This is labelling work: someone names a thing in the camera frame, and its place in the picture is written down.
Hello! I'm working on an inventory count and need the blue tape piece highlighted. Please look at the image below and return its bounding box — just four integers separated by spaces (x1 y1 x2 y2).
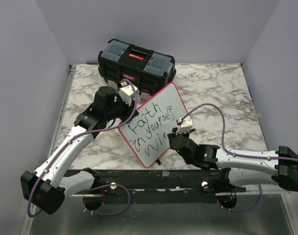
162 170 170 177

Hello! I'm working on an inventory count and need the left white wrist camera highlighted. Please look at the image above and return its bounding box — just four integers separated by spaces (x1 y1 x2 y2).
119 81 137 106

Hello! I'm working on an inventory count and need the aluminium frame rail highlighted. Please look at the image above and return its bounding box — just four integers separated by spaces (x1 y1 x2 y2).
20 65 77 235

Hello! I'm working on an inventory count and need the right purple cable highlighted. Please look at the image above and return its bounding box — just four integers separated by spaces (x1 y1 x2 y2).
178 103 298 213

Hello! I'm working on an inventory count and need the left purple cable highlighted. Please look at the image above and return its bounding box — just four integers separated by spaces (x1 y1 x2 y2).
26 78 131 218

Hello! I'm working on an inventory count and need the pink framed whiteboard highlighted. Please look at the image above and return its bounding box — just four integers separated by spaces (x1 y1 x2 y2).
119 82 187 168

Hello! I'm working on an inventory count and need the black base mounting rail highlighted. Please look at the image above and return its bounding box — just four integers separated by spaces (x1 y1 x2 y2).
72 167 247 204

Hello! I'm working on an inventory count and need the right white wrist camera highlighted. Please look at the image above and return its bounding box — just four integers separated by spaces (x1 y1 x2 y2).
176 116 193 135

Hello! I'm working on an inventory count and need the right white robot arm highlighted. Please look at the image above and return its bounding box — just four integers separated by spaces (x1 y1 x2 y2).
167 128 298 192

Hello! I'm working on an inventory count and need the purple cable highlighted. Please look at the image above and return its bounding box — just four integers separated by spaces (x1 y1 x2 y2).
26 78 131 218
178 103 298 213

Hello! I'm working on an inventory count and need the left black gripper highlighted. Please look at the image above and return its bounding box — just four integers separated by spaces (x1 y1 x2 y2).
106 94 138 123

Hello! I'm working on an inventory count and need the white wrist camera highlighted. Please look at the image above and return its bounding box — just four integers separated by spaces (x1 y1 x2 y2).
119 81 137 106
176 116 193 135

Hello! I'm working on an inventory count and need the black plastic toolbox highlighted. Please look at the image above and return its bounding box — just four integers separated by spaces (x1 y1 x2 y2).
98 39 176 102

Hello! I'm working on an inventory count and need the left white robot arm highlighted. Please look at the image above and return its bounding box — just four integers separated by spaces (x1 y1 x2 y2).
21 80 139 217

